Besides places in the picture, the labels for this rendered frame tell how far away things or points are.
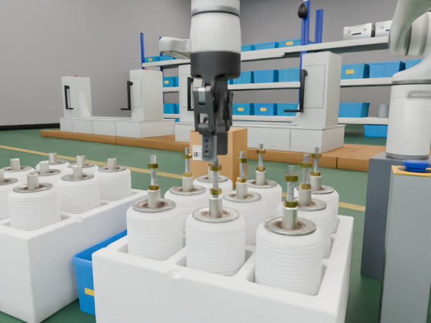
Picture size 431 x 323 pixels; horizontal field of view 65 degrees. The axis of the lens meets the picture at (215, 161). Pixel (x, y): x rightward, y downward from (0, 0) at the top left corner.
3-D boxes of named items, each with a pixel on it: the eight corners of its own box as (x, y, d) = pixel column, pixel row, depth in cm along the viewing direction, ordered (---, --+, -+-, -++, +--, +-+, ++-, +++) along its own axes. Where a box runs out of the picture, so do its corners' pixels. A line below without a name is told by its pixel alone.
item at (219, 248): (235, 343, 51) (236, 229, 48) (177, 329, 54) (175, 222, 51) (249, 307, 60) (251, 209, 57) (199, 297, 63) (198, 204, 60)
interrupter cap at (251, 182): (240, 188, 72) (240, 185, 72) (246, 181, 79) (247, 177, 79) (275, 190, 70) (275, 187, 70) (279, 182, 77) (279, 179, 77)
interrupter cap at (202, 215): (231, 227, 49) (231, 223, 49) (184, 222, 51) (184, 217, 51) (244, 212, 56) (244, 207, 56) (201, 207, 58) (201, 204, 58)
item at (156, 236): (184, 314, 57) (182, 213, 54) (126, 319, 56) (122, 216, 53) (183, 285, 67) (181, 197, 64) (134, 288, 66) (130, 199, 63)
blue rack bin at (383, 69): (376, 80, 498) (378, 66, 494) (405, 79, 475) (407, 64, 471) (367, 78, 459) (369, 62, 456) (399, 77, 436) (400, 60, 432)
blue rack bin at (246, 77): (246, 86, 630) (246, 74, 626) (264, 84, 607) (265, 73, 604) (231, 84, 590) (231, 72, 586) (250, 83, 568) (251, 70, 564)
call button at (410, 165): (401, 170, 61) (401, 158, 60) (426, 171, 59) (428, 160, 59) (402, 173, 57) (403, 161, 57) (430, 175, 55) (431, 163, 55)
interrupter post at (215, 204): (220, 220, 52) (220, 199, 52) (206, 218, 53) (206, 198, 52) (224, 215, 54) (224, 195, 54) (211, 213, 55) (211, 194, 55)
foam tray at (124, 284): (199, 259, 94) (199, 197, 91) (348, 291, 78) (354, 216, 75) (97, 349, 59) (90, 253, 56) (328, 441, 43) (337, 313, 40)
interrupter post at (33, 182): (34, 188, 73) (33, 172, 72) (42, 188, 72) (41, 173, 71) (24, 190, 71) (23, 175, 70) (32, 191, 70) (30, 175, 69)
